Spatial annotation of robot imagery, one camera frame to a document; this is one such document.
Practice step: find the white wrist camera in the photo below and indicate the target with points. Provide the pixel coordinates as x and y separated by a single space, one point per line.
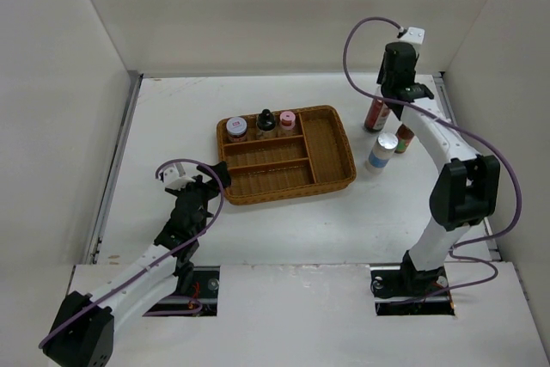
174 176
412 35

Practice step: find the white canister silver lid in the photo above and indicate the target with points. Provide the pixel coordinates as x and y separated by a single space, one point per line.
381 152

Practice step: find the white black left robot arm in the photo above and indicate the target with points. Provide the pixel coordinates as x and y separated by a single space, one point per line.
86 325

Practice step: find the brown wicker divided tray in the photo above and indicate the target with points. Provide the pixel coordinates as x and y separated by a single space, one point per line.
315 158

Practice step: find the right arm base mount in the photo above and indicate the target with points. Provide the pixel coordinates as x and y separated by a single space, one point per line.
394 297

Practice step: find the pink lid spice jar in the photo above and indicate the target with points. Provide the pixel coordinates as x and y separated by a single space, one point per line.
286 124

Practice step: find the dark soy sauce bottle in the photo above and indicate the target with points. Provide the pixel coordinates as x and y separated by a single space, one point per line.
377 115

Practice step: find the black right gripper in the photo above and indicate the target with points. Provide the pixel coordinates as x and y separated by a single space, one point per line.
382 72

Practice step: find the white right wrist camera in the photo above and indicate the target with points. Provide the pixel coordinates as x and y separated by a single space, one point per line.
412 35

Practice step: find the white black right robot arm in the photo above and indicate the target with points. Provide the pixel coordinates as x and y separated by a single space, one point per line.
465 191

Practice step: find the yellow cap red sauce bottle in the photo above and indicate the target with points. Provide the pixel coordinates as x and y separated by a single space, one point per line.
405 137

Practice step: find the white red lid jar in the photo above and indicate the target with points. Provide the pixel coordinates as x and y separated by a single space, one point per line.
237 129

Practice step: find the black cap pepper jar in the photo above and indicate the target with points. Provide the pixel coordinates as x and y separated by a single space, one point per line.
266 125

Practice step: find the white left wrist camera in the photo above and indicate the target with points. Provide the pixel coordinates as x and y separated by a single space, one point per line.
174 176

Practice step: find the aluminium table edge rail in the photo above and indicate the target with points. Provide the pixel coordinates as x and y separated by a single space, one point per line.
98 224

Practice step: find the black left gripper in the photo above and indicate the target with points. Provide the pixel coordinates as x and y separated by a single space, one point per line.
211 191

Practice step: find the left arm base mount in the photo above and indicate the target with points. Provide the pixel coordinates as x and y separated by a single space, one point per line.
196 296

